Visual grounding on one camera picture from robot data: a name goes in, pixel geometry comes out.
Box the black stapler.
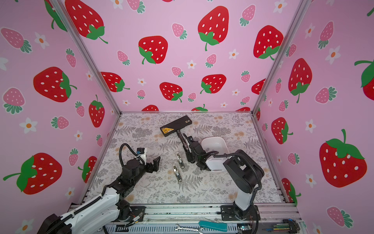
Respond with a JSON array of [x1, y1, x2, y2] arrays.
[[160, 116, 195, 163]]

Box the staple strip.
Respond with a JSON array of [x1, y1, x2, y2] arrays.
[[176, 153, 185, 169], [173, 165, 182, 182]]

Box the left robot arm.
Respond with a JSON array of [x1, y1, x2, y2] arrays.
[[38, 157, 161, 234]]

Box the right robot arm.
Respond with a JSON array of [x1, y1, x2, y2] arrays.
[[181, 134, 265, 221]]

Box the green circuit board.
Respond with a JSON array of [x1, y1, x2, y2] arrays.
[[237, 223, 252, 234]]

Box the silver wrench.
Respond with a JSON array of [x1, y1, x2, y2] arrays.
[[174, 224, 204, 234]]

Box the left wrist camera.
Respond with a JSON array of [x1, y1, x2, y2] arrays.
[[137, 147, 147, 162]]

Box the black connector with coloured wires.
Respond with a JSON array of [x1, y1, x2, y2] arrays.
[[263, 219, 301, 234]]

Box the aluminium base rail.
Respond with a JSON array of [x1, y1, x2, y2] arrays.
[[70, 204, 304, 234]]

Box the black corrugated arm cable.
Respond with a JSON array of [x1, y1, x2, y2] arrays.
[[189, 137, 264, 234], [43, 142, 145, 234]]

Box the white plastic tray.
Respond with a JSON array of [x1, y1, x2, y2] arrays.
[[201, 136, 229, 155]]

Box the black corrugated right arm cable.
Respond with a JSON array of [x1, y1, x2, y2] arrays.
[[189, 137, 264, 234]]

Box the teal handled tool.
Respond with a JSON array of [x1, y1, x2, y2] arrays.
[[198, 220, 228, 232]]

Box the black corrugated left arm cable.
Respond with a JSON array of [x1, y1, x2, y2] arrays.
[[43, 142, 145, 234]]

